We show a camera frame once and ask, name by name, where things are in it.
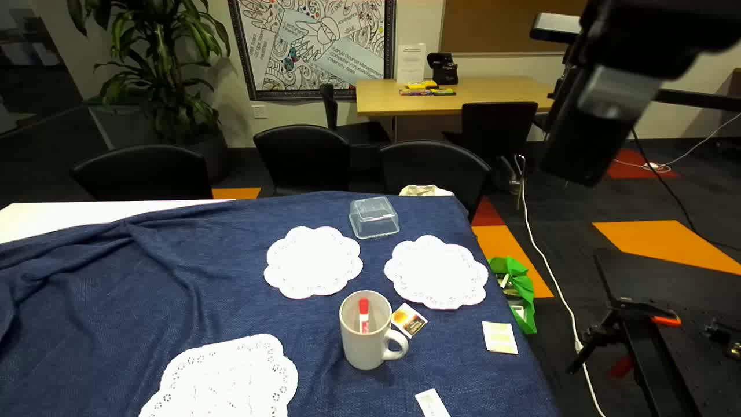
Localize orange-tipped black clamp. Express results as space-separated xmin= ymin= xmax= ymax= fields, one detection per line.
xmin=566 ymin=296 xmax=686 ymax=383

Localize white ceramic mug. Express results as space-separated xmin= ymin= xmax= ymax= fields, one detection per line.
xmin=335 ymin=287 xmax=412 ymax=373

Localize brown cork pinboard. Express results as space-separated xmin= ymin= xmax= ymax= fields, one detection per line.
xmin=437 ymin=0 xmax=593 ymax=55

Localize black desk device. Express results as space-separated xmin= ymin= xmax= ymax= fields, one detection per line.
xmin=424 ymin=52 xmax=460 ymax=89

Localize green plastic bag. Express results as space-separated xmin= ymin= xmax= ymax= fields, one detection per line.
xmin=488 ymin=254 xmax=541 ymax=338

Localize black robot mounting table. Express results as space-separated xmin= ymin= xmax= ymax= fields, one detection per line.
xmin=591 ymin=246 xmax=741 ymax=417

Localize white power cable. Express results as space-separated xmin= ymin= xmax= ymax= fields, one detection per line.
xmin=512 ymin=150 xmax=609 ymax=417

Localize white-topped camera on stand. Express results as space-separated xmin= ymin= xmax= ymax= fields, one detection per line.
xmin=528 ymin=10 xmax=588 ymax=46

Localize red and white marker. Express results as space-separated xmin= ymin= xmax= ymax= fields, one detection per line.
xmin=357 ymin=296 xmax=373 ymax=337

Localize clear plastic container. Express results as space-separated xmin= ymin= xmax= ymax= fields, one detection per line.
xmin=346 ymin=194 xmax=403 ymax=243

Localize white flat object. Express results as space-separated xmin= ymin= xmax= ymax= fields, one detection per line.
xmin=396 ymin=183 xmax=455 ymax=201

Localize dark blue table cloth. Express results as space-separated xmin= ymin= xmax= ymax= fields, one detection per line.
xmin=0 ymin=190 xmax=562 ymax=417

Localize yellow items on desk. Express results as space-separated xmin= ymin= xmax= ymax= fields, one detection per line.
xmin=397 ymin=78 xmax=458 ymax=100

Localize black office chair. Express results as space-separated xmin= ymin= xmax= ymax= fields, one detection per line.
xmin=250 ymin=122 xmax=353 ymax=198
xmin=441 ymin=100 xmax=541 ymax=171
xmin=72 ymin=142 xmax=214 ymax=201
xmin=376 ymin=140 xmax=493 ymax=220

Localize small colourful printed packet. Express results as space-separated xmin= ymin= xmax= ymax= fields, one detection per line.
xmin=389 ymin=301 xmax=431 ymax=338

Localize white narrow paper sachet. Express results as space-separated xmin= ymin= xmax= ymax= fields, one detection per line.
xmin=412 ymin=388 xmax=453 ymax=417

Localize light wooden desk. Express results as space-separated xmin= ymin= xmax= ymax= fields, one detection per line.
xmin=352 ymin=75 xmax=561 ymax=144

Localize cream square paper sachet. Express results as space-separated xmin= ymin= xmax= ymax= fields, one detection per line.
xmin=478 ymin=320 xmax=521 ymax=356

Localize large green potted plant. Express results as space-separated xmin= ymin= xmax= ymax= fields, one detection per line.
xmin=62 ymin=0 xmax=233 ymax=186

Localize framed drawn whiteboard poster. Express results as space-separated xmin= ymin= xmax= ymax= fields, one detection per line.
xmin=227 ymin=0 xmax=397 ymax=105

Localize white paper doily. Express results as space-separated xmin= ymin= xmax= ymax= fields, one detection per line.
xmin=136 ymin=332 xmax=301 ymax=417
xmin=381 ymin=234 xmax=491 ymax=313
xmin=261 ymin=222 xmax=365 ymax=301

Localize white paper sheet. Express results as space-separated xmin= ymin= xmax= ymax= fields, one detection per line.
xmin=396 ymin=40 xmax=429 ymax=86

